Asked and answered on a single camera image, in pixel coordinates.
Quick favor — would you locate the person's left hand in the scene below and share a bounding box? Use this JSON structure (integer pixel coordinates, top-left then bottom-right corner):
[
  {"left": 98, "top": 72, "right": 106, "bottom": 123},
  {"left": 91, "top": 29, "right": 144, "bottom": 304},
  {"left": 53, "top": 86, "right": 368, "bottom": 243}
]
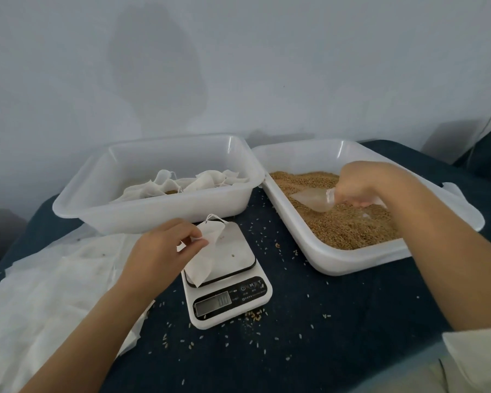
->
[{"left": 116, "top": 218, "right": 211, "bottom": 303}]

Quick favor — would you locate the person's left forearm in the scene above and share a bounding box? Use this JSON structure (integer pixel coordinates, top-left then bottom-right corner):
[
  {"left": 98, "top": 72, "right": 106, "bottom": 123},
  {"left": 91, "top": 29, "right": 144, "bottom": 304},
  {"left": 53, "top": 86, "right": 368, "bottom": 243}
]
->
[{"left": 20, "top": 282, "right": 152, "bottom": 393}]

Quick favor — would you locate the white mesh bag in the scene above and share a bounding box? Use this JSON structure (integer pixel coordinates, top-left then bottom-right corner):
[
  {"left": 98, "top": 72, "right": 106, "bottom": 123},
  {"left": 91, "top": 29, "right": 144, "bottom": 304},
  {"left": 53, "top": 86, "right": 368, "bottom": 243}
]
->
[{"left": 183, "top": 213, "right": 229, "bottom": 288}]

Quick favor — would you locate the clear plastic scoop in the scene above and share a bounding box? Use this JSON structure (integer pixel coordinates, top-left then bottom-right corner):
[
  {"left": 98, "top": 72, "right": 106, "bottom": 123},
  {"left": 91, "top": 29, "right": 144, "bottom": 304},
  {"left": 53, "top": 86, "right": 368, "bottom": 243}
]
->
[{"left": 290, "top": 186, "right": 338, "bottom": 213}]

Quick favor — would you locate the dark blue covered furniture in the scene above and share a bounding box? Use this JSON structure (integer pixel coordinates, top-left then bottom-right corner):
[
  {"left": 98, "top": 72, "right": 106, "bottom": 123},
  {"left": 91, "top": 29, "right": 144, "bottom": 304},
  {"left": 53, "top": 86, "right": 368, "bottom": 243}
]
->
[{"left": 454, "top": 125, "right": 491, "bottom": 192}]

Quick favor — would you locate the person's right hand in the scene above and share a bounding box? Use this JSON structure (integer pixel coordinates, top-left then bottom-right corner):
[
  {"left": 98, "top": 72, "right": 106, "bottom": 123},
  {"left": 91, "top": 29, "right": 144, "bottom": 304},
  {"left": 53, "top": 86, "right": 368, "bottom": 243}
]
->
[{"left": 332, "top": 161, "right": 412, "bottom": 210}]

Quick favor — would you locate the white sleeve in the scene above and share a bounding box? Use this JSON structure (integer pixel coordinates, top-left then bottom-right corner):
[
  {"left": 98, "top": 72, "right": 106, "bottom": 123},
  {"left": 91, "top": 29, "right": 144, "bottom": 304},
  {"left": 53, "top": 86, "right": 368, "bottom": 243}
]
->
[{"left": 442, "top": 325, "right": 491, "bottom": 393}]

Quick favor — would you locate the pile of white bags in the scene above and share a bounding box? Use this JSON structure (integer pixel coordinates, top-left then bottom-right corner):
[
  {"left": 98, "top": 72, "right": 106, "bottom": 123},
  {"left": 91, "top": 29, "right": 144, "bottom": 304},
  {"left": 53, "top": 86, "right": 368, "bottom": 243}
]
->
[{"left": 0, "top": 223, "right": 155, "bottom": 393}]

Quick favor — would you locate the dark blue tablecloth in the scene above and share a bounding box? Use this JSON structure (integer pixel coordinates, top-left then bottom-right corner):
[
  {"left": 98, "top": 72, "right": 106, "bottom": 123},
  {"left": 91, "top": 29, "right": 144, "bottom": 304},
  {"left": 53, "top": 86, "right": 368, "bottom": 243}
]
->
[{"left": 0, "top": 141, "right": 491, "bottom": 393}]

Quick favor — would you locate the white plastic tub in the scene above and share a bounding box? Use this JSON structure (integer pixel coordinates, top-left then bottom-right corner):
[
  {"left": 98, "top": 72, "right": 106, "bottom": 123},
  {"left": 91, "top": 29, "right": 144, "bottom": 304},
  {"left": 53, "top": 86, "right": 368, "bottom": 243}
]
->
[{"left": 51, "top": 133, "right": 267, "bottom": 236}]

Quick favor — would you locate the brown grain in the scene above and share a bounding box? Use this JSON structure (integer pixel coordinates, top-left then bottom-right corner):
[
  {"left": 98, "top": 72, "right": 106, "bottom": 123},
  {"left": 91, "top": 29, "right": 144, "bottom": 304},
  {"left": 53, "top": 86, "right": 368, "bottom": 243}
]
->
[{"left": 270, "top": 171, "right": 402, "bottom": 251}]

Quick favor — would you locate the white digital kitchen scale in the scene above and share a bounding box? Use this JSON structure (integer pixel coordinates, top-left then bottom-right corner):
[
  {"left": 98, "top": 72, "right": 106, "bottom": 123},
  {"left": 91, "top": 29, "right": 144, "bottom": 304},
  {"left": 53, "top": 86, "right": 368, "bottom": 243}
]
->
[{"left": 180, "top": 221, "right": 274, "bottom": 331}]

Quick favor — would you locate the person's right forearm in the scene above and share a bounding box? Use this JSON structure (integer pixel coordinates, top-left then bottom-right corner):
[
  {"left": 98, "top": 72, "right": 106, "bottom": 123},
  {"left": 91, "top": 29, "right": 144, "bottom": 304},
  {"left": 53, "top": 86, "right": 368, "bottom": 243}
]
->
[{"left": 388, "top": 171, "right": 491, "bottom": 334}]

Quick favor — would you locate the white tray of grain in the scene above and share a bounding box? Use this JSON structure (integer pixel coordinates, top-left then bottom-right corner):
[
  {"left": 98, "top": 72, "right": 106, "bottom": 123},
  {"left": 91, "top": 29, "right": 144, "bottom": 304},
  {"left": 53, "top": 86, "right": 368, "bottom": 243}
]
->
[{"left": 252, "top": 139, "right": 486, "bottom": 277}]

